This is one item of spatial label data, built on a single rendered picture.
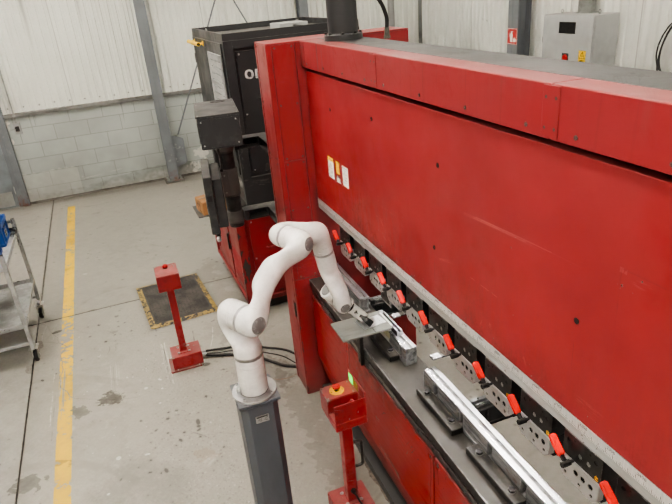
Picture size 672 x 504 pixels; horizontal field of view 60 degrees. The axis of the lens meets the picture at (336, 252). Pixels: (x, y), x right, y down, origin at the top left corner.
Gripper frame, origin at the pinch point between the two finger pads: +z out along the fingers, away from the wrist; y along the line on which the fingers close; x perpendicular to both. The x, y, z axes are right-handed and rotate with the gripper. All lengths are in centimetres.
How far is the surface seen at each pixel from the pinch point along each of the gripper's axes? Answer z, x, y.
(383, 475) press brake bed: 75, 63, -8
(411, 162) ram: -66, -59, -39
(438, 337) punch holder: -16, -13, -59
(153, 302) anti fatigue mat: 36, 114, 287
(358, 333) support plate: -3.2, 7.5, -5.0
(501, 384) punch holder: -24, -13, -100
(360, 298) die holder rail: 12.8, -6.7, 29.1
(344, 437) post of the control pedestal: 19, 52, -19
